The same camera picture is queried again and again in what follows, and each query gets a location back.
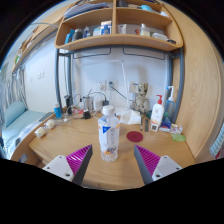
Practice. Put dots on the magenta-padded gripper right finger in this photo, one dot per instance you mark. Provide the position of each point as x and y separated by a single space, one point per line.
163 166

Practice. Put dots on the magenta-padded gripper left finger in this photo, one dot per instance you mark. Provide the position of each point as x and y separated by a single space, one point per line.
61 166

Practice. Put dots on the clear plastic drink bottle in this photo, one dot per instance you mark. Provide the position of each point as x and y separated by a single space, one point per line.
108 133

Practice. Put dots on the small white round object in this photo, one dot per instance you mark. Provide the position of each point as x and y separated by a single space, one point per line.
40 132
50 124

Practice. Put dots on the small blue box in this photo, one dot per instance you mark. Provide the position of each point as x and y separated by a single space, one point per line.
165 126

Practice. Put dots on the flat round red coaster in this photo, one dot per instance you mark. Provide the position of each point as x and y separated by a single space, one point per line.
134 136

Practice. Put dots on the white pump lotion bottle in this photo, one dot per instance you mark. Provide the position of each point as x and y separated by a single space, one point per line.
156 115

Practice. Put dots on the small blue bottle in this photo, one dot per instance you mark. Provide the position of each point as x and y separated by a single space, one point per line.
57 110

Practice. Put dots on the small black box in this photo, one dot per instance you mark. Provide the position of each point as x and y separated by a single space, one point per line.
86 115

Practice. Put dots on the blue spray bottle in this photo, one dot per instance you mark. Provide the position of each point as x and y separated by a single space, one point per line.
170 106

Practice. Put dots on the bed with teal bedding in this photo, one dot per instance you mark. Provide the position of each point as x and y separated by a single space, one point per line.
23 120

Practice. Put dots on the black upright device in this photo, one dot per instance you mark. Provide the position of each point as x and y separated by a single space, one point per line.
68 101

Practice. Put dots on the metal cup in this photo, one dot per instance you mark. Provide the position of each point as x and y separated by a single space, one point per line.
87 103

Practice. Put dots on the white power adapter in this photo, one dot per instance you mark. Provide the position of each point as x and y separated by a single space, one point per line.
98 105

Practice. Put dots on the black plug adapter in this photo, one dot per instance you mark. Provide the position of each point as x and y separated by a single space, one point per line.
106 102

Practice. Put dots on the wooden shelf unit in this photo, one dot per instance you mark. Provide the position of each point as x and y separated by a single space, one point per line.
116 40

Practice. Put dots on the white wall card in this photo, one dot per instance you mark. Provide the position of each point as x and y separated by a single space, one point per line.
133 87

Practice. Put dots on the grey metal frame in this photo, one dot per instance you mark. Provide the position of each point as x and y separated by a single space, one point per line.
57 76

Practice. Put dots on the white wall outlet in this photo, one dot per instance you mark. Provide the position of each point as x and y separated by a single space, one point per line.
101 85
112 85

